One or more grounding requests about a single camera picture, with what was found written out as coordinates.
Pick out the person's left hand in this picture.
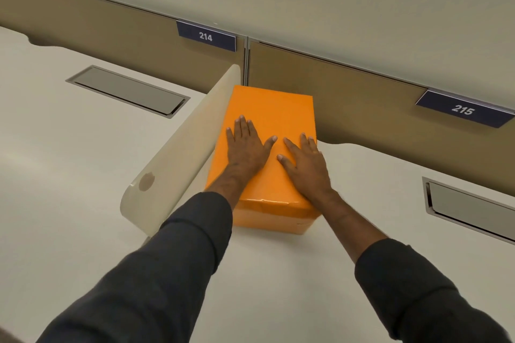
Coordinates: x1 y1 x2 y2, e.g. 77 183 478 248
225 115 278 182

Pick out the person's left forearm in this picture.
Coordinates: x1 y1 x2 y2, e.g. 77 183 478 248
35 172 260 343

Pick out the cream desk divider panel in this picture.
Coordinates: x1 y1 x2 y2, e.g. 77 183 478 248
120 63 242 237

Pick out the orange box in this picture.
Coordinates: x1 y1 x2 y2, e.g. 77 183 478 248
204 85 322 236

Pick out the person's right forearm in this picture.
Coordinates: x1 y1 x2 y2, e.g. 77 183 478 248
300 189 512 343

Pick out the beige partition panel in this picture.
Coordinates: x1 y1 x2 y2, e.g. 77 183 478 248
246 38 515 185
0 0 247 95

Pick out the blue number sign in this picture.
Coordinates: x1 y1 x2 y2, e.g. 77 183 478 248
176 20 237 53
415 89 515 129

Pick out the metal desk cable hatch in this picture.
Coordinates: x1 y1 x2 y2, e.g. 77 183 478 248
421 176 515 246
65 65 191 119

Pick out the person's right hand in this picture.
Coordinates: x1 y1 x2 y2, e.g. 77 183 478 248
277 133 335 199

